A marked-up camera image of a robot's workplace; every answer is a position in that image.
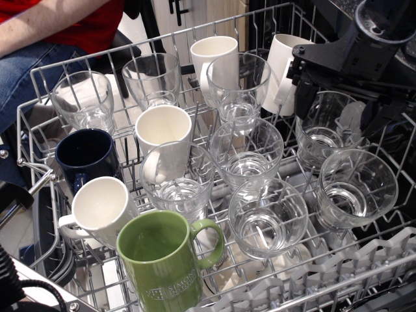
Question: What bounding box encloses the blue jeans leg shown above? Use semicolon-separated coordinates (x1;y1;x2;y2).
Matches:
1;42;87;132

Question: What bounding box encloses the red shirt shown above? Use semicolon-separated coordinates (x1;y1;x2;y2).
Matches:
1;1;125;53

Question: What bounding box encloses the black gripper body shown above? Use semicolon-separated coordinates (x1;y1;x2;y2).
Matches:
287;32;415;100

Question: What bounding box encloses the clear glass centre front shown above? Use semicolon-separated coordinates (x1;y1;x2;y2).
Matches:
140;141;215;223

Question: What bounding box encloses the person forearm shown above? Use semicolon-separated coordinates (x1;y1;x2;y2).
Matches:
1;1;106;57

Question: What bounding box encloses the black chair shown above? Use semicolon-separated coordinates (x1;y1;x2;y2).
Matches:
92;0;160;98

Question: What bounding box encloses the clear glass front middle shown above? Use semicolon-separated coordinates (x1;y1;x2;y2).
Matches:
228;177;309;259

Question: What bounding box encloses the metal wire dishwasher rack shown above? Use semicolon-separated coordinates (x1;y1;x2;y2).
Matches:
18;1;415;311

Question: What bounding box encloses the tall clear glass back centre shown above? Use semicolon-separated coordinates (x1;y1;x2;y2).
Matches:
207;53;272;124

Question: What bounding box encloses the clear glass centre middle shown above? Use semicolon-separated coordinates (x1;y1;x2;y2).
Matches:
209;116;284;191

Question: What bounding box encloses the white mug front left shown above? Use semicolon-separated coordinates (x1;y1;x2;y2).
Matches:
58;176;139;250

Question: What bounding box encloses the clear glass right back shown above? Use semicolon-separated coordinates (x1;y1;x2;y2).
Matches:
295;91;365;173

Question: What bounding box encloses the tall white mug back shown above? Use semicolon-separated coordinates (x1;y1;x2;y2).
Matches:
190;36;239;108

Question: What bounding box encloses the white mug centre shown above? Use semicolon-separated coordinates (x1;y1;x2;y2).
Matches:
135;105;192;184

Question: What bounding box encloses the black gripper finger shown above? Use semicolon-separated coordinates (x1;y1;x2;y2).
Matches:
360;97;406;137
294;79;319;120

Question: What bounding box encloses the black cable lower left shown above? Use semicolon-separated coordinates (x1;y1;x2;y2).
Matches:
0;242;68;312

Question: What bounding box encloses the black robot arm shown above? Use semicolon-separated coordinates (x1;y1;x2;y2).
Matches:
287;1;415;137

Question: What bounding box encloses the white mug back right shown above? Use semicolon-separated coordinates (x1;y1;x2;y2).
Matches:
262;34;312;117

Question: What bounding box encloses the clear glass right front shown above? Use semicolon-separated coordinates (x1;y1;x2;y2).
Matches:
316;149;398;231

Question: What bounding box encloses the green ceramic mug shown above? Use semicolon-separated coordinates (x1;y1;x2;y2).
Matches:
116;211;224;311

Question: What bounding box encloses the clear glass back left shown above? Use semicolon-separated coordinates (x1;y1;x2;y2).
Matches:
51;71;115;135

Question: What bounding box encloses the dark blue mug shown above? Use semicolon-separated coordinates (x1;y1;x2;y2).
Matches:
55;129;124;194

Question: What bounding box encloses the grey plastic tine row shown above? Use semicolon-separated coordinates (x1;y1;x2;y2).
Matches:
193;227;415;311

